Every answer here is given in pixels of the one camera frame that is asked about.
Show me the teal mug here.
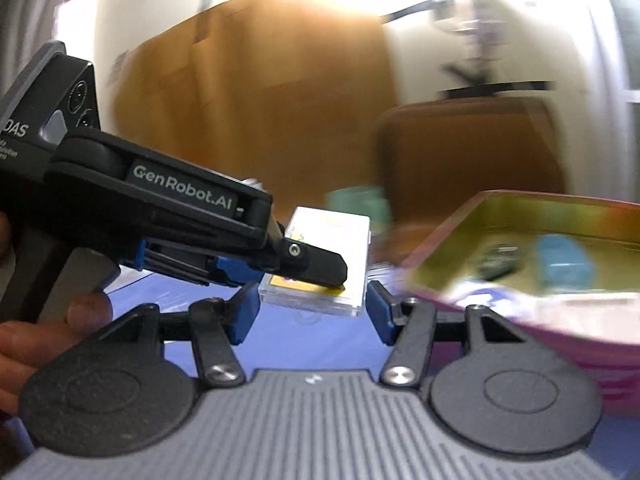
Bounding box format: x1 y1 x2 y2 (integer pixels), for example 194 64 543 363
327 186 391 233

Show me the person's left hand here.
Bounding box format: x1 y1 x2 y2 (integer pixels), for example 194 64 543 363
0 292 114 406

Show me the blue glasses case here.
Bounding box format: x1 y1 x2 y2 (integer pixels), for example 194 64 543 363
532 234 593 292

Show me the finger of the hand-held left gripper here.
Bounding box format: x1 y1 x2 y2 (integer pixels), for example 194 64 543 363
145 242 264 287
264 212 349 289

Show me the brown chair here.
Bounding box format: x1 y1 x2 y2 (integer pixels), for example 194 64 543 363
375 97 568 261

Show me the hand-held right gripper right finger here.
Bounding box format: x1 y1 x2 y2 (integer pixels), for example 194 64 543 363
366 282 531 387

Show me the green patterned small box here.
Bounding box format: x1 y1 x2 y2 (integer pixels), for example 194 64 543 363
475 242 521 281

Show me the clear plastic card case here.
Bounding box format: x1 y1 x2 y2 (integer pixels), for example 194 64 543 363
259 206 372 317

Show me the blue printed tablecloth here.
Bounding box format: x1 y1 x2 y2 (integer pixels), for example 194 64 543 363
102 265 640 480

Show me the black bracket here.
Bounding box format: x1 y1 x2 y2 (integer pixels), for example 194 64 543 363
439 57 557 100

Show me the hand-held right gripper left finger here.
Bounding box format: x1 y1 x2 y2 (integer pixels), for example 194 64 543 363
95 285 262 387

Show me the pink tin box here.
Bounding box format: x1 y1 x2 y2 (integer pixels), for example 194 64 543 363
400 189 640 413

